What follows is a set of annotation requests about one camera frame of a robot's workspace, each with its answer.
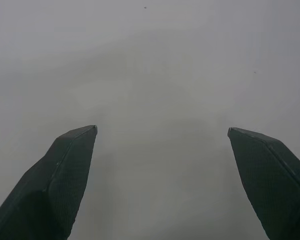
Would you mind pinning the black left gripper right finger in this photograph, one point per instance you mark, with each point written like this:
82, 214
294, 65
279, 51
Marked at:
272, 185

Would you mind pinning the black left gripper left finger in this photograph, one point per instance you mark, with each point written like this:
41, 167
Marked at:
52, 190

